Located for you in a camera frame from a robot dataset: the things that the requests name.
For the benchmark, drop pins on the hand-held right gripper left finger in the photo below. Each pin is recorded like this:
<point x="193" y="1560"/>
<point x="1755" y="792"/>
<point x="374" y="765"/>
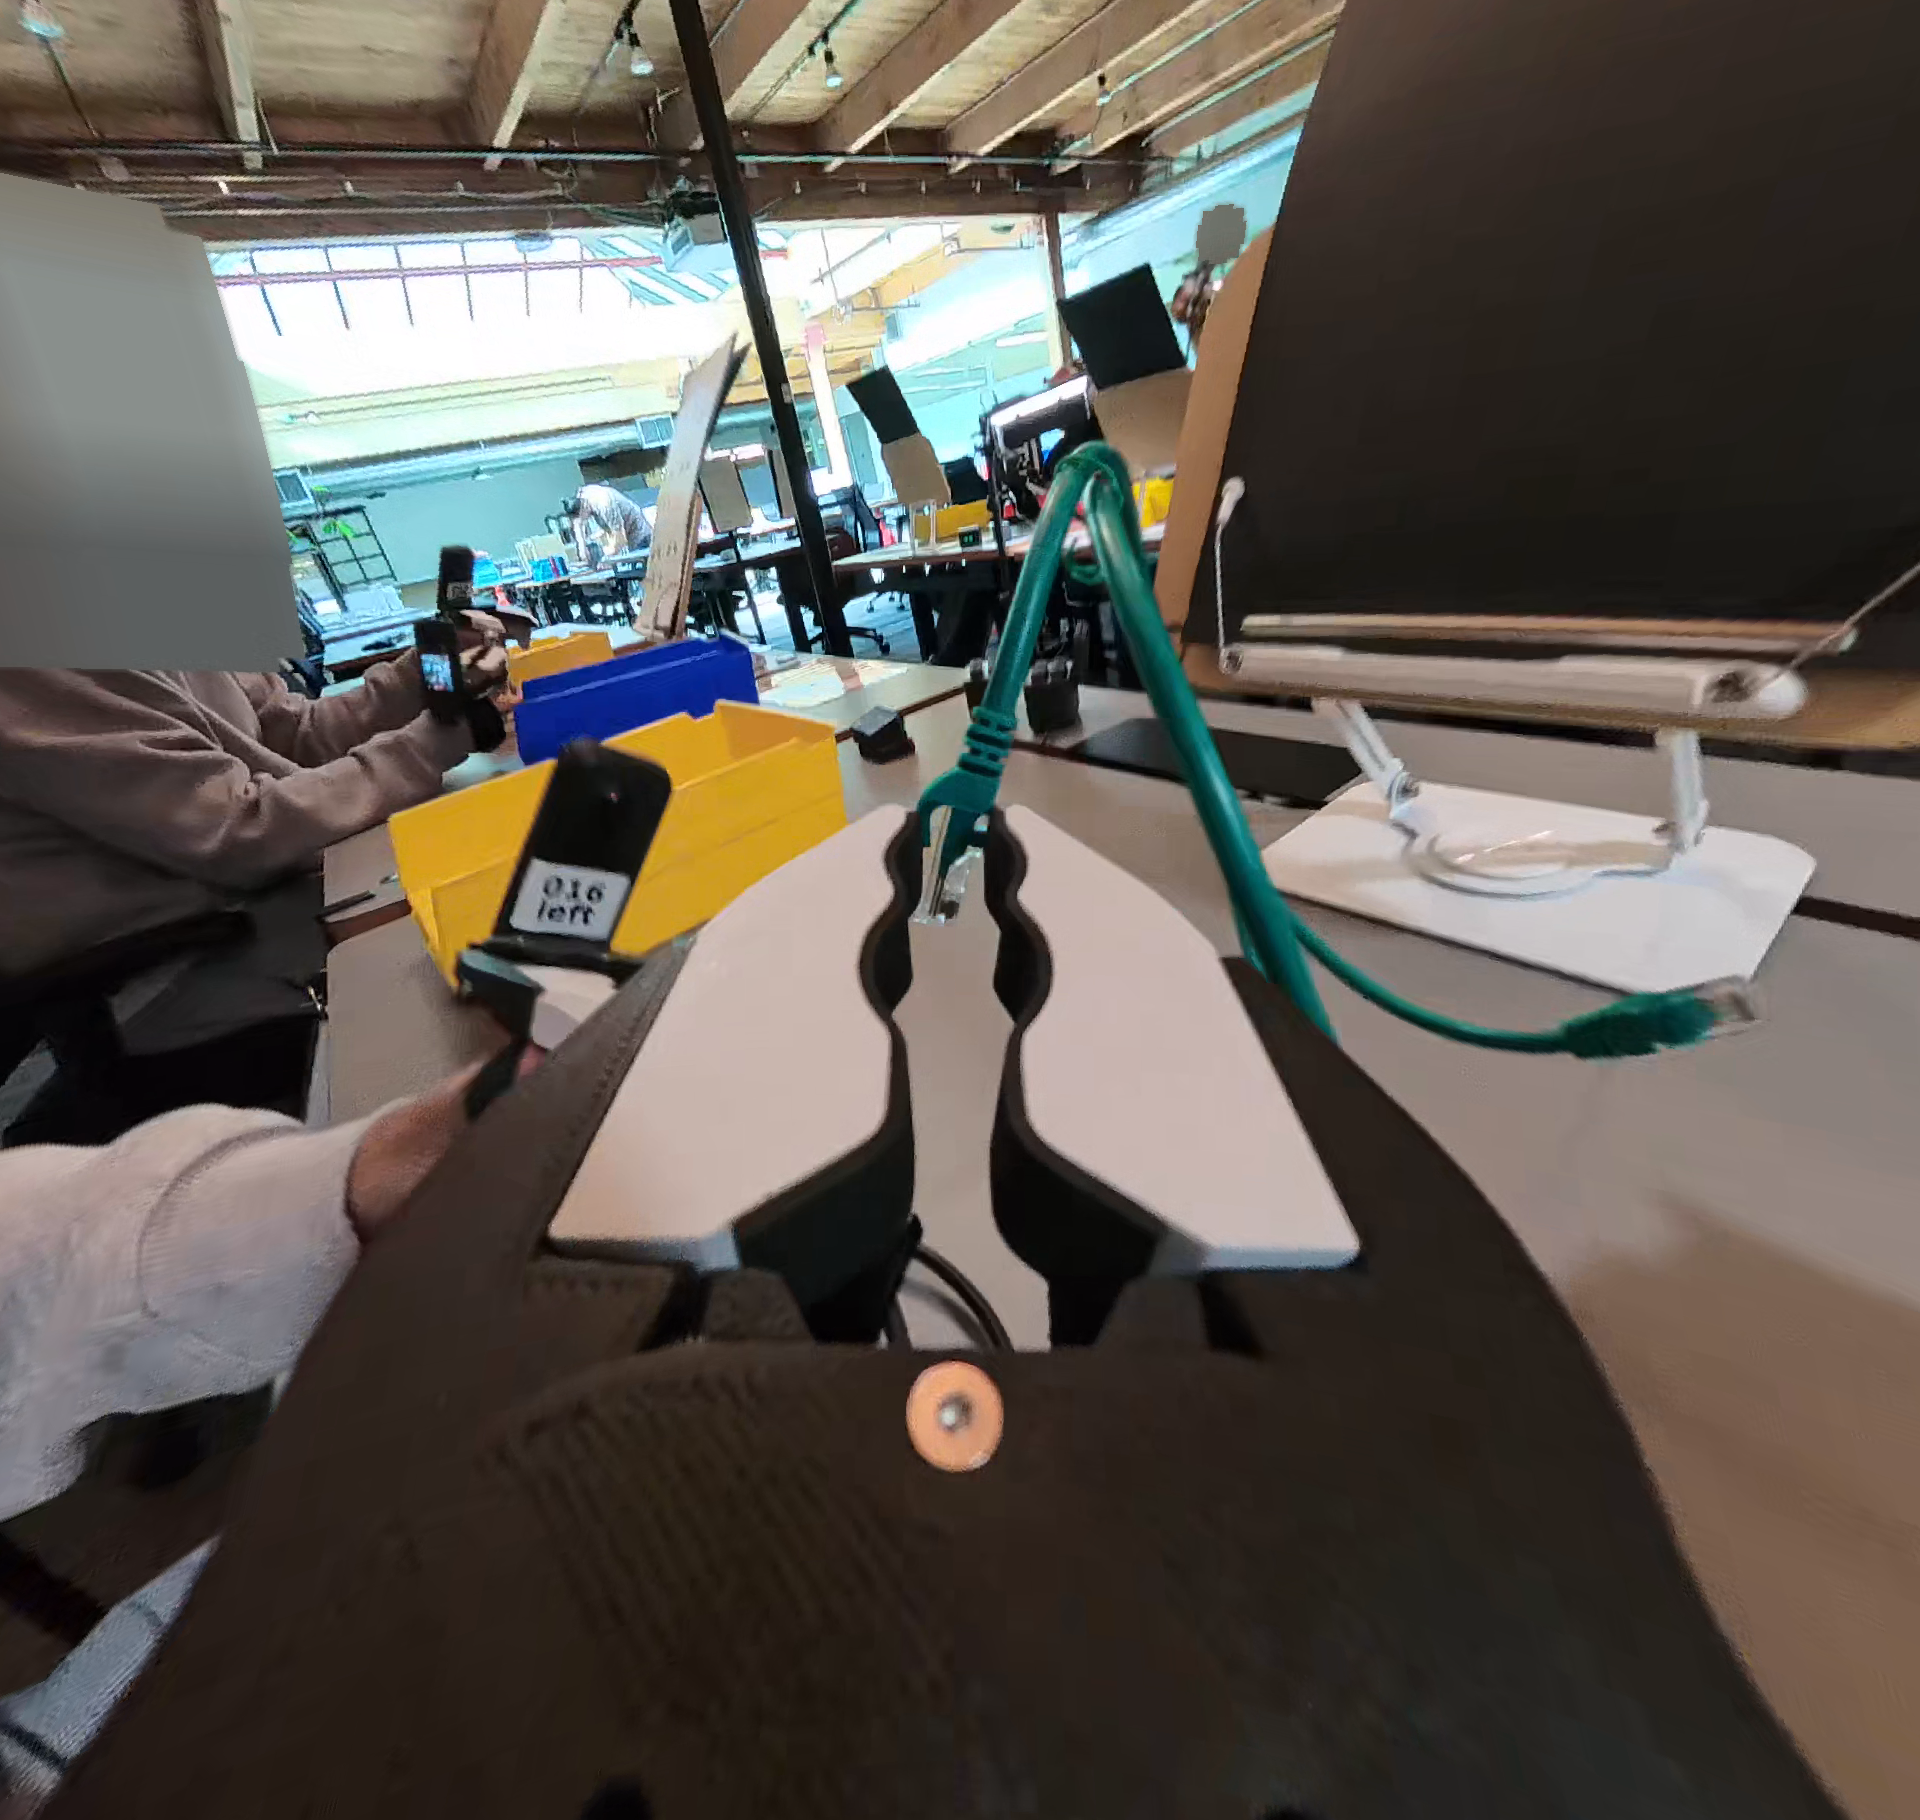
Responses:
<point x="719" y="1084"/>

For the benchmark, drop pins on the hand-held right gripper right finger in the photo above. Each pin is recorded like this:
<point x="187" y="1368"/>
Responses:
<point x="1170" y="1084"/>

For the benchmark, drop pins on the large yellow plastic bin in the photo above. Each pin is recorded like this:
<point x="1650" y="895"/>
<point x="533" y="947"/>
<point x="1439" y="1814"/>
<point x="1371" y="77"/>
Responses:
<point x="749" y="799"/>

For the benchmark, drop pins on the person's left forearm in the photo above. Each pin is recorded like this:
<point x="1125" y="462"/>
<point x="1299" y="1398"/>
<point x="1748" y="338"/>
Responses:
<point x="150" y="1280"/>

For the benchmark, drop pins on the black desk mat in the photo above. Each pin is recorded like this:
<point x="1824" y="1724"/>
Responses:
<point x="1290" y="771"/>

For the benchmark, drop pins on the grey desk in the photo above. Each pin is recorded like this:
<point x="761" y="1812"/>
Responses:
<point x="1502" y="1177"/>

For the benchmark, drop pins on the black desk device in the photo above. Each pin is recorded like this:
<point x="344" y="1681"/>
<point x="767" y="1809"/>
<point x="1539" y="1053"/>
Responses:
<point x="977" y="686"/>
<point x="1053" y="695"/>

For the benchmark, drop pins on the person's left hand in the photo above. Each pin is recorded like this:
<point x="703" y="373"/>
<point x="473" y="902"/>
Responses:
<point x="414" y="1144"/>

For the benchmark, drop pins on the blue plastic bin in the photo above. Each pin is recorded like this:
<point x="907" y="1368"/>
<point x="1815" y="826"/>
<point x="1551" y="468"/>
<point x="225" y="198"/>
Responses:
<point x="646" y="701"/>

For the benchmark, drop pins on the small black box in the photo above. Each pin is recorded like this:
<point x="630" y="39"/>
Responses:
<point x="888" y="737"/>

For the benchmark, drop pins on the tall leaning wooden board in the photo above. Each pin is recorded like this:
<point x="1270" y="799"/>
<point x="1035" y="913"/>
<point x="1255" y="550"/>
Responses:
<point x="690" y="499"/>

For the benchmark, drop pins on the black office chair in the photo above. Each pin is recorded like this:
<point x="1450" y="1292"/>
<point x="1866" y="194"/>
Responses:
<point x="180" y="1010"/>

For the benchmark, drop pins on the cardboard-backed black board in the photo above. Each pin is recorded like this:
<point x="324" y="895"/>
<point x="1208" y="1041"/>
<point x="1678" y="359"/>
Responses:
<point x="888" y="404"/>
<point x="1119" y="328"/>
<point x="1575" y="274"/>

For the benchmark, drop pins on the black steel pillar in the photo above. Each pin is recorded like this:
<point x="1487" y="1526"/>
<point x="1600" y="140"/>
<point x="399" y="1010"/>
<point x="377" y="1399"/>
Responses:
<point x="734" y="200"/>

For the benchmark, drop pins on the white plaid cloth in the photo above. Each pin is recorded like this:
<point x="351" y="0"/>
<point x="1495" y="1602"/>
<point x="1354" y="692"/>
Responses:
<point x="75" y="1702"/>

